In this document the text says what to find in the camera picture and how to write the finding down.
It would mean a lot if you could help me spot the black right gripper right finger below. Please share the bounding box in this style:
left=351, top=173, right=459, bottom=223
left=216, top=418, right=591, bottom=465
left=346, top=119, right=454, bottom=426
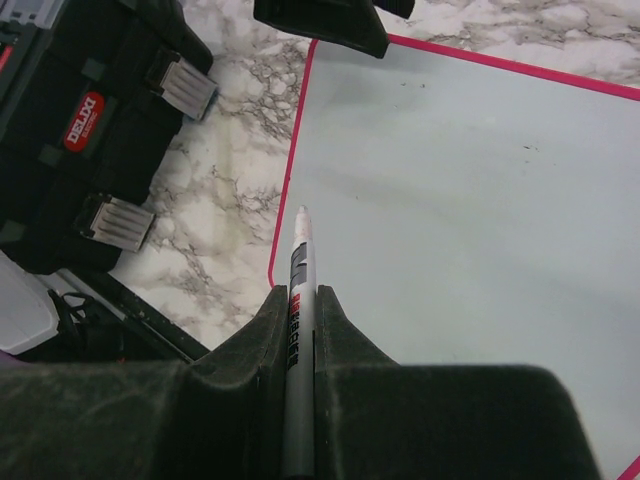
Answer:
left=315, top=286, right=600, bottom=479

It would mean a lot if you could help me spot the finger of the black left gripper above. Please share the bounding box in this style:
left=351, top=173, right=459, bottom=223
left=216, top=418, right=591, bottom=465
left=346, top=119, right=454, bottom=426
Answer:
left=253, top=0, right=415, bottom=59

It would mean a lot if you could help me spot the white whiteboard marker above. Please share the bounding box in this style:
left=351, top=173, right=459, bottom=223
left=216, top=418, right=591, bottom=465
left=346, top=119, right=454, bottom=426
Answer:
left=281, top=206, right=317, bottom=479

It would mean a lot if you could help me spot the black plastic toolbox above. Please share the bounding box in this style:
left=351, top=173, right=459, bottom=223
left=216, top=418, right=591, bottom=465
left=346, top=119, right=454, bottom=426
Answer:
left=1, top=1, right=216, bottom=274

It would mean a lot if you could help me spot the pink framed whiteboard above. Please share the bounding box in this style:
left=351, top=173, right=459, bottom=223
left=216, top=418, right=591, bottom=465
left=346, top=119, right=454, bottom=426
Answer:
left=267, top=36, right=639, bottom=479

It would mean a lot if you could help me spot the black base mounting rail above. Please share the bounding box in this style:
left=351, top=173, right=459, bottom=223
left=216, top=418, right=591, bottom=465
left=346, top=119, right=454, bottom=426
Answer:
left=56, top=269, right=210, bottom=363

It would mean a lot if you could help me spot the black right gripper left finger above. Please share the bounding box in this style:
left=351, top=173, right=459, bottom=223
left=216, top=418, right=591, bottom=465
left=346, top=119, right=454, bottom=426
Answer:
left=1, top=286, right=287, bottom=479

